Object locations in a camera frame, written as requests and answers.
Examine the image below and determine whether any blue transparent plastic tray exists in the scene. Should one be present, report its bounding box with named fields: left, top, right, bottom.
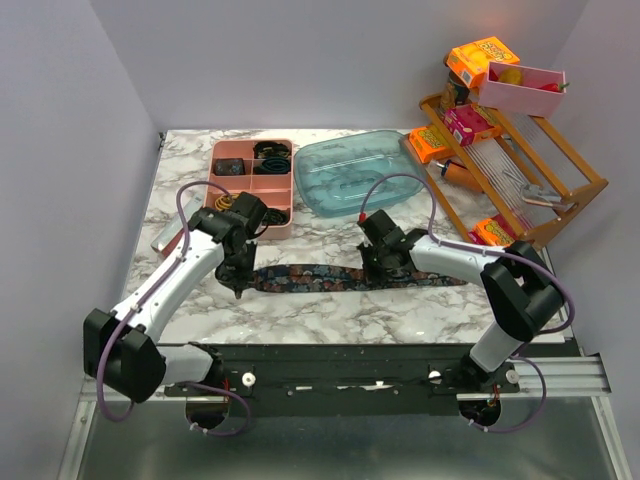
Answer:
left=294, top=130, right=423, bottom=218

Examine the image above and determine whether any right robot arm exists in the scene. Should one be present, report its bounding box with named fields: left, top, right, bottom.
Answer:
left=358, top=210, right=568, bottom=392

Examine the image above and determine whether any orange snack box lower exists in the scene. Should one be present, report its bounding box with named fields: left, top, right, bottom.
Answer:
left=468, top=214, right=517, bottom=247

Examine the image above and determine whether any yellow toy fruit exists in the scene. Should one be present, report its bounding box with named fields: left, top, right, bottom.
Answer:
left=498, top=68, right=523, bottom=86

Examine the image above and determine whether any rolled gold tie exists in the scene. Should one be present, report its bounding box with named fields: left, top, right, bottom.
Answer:
left=213, top=194, right=238, bottom=211

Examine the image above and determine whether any brown snack can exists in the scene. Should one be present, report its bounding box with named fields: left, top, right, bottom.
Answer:
left=440, top=54, right=471, bottom=111

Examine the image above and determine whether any pink compartment organizer tray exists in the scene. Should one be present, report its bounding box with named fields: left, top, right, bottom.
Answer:
left=204, top=138, right=294, bottom=240

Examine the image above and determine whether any rolled teal tie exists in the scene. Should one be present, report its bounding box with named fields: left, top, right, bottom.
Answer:
left=253, top=157, right=291, bottom=175

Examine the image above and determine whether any rolled black tie bottom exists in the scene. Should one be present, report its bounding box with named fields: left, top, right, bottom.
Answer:
left=263, top=208, right=290, bottom=226

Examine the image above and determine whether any orange snack box middle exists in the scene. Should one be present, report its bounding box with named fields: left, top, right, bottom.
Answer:
left=408, top=124, right=456, bottom=164

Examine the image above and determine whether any red toy pepper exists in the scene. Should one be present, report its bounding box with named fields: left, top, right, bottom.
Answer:
left=540, top=82, right=570, bottom=93

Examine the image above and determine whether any aluminium rail frame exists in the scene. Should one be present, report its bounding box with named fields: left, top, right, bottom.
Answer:
left=59, top=356, right=632, bottom=479

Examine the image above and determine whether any rolled black tie top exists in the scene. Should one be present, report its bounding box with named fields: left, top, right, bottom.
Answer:
left=253, top=141, right=291, bottom=160

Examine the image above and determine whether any orange snack box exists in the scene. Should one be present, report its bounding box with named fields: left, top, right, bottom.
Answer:
left=468, top=214, right=517, bottom=247
left=446, top=36, right=520, bottom=88
left=408, top=124, right=456, bottom=164

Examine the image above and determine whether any pink rectangular bin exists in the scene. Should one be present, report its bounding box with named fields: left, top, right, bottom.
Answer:
left=478, top=62, right=567, bottom=118

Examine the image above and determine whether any wooden dish rack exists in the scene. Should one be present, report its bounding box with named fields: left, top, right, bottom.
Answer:
left=420, top=94, right=608, bottom=249

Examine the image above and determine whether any floral patterned necktie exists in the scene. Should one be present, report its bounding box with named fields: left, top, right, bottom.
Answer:
left=248, top=264, right=467, bottom=294

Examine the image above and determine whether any pink silver flat box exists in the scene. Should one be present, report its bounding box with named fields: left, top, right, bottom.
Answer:
left=150, top=193, right=204, bottom=258

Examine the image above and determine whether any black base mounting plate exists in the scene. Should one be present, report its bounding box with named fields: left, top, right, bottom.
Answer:
left=159, top=342, right=524, bottom=419

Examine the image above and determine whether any pink snack box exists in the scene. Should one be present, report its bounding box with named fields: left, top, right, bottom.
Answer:
left=444, top=103, right=502, bottom=147

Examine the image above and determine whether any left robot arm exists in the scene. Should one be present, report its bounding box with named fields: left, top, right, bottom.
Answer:
left=83, top=192, right=268, bottom=403

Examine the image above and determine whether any orange snack box top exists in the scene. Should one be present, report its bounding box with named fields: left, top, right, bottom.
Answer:
left=446, top=36, right=520, bottom=88

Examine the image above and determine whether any rolled black tie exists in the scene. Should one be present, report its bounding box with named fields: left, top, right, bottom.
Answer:
left=253, top=141, right=291, bottom=160
left=263, top=208, right=290, bottom=226

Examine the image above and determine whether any rolled dark floral tie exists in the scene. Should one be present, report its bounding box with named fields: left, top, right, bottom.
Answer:
left=212, top=157, right=246, bottom=176

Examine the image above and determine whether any orange bottle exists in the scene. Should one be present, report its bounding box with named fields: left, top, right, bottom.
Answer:
left=434, top=159, right=484, bottom=193

